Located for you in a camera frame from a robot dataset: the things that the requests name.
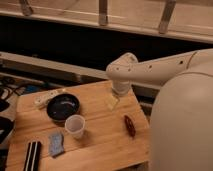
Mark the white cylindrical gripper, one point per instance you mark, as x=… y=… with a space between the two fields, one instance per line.
x=119 y=88

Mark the dark red pepper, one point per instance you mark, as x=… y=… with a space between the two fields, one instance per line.
x=129 y=126

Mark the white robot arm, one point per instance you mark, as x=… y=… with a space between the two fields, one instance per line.
x=181 y=123

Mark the wooden table board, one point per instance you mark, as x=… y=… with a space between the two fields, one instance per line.
x=113 y=138

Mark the black round bowl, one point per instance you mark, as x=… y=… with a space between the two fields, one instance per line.
x=62 y=106

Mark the blue sponge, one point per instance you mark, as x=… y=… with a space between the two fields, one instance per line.
x=56 y=144

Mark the white power strip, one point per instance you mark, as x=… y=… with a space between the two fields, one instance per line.
x=42 y=100

